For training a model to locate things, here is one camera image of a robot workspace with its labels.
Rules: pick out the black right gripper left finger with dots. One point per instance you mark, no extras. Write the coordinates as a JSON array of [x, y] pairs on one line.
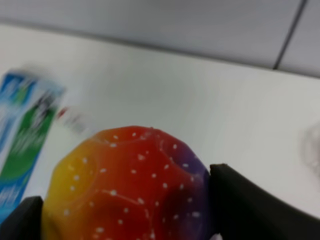
[[24, 223]]

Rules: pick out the rainbow dimpled ball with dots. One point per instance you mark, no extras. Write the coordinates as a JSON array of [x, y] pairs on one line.
[[128, 183]]

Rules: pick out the blue toothpaste box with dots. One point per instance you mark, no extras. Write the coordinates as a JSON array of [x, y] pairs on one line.
[[28, 105]]

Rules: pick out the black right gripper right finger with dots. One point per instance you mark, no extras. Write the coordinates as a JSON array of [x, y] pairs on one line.
[[244, 211]]

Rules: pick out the wrapped small pastry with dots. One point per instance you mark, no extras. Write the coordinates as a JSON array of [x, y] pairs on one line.
[[310, 149]]

